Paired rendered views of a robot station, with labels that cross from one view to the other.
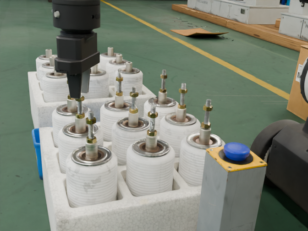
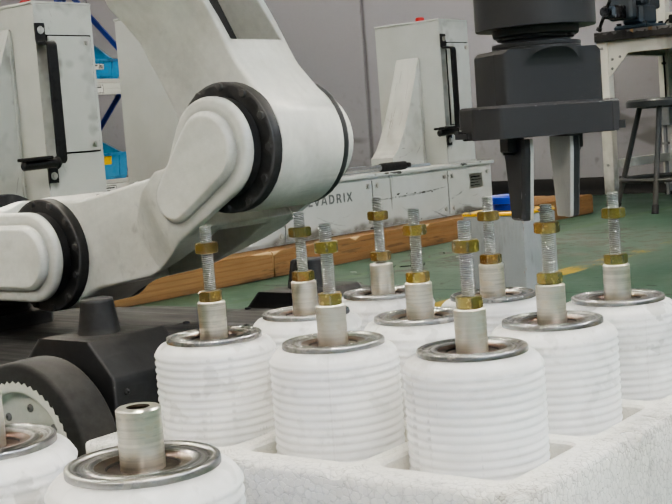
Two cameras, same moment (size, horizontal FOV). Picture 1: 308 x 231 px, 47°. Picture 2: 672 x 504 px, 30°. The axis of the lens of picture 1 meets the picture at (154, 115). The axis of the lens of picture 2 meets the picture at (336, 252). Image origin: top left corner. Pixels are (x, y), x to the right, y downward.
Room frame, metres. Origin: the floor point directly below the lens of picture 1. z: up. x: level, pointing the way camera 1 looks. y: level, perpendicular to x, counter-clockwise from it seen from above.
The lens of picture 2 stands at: (1.31, 0.87, 0.40)
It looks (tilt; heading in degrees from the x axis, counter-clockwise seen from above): 5 degrees down; 239
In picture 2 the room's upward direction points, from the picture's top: 4 degrees counter-clockwise
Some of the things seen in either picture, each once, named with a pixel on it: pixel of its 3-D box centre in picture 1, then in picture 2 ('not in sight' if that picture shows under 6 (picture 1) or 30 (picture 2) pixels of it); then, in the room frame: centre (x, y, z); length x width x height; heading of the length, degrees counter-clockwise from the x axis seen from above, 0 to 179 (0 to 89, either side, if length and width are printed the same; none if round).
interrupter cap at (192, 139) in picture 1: (204, 140); (383, 294); (0.67, -0.11, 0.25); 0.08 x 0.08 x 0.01
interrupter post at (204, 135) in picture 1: (204, 135); (382, 280); (0.67, -0.11, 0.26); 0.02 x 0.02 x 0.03
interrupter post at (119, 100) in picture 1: (119, 101); (331, 326); (0.85, 0.09, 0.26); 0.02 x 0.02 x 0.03
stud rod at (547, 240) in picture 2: (79, 107); (548, 254); (0.69, 0.16, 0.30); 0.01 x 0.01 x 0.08
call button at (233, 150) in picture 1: (236, 152); (508, 204); (0.50, -0.13, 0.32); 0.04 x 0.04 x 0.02
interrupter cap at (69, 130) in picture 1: (80, 129); (552, 322); (0.69, 0.16, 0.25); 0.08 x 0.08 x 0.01
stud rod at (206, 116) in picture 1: (206, 117); (379, 237); (0.67, -0.11, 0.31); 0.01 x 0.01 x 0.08
